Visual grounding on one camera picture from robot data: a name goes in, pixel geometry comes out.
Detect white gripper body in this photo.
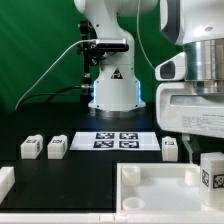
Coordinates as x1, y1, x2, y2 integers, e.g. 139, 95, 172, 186
156, 82, 224, 138

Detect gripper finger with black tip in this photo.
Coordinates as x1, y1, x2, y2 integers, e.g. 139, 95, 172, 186
182, 134, 193, 164

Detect white square table top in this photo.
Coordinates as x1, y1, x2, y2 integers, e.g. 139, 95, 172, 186
116, 163, 224, 214

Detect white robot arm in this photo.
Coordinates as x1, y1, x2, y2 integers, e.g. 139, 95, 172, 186
74, 0, 224, 138

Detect white sheet with markers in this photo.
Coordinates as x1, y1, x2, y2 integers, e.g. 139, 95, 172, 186
70, 132, 160, 151

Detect white left obstacle block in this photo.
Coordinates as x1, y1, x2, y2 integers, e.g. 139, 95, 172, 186
0, 167, 15, 204

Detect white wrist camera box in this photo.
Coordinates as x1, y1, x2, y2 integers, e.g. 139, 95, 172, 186
155, 52, 187, 81

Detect white front rail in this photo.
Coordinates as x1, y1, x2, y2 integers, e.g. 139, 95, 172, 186
0, 213, 224, 224

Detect black camera stand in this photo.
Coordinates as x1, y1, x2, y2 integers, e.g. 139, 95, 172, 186
77, 20, 106, 103

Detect grey cable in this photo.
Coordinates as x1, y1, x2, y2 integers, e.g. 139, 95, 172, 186
14, 38, 98, 111

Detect black cable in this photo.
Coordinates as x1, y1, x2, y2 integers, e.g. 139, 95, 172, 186
16, 84, 94, 109

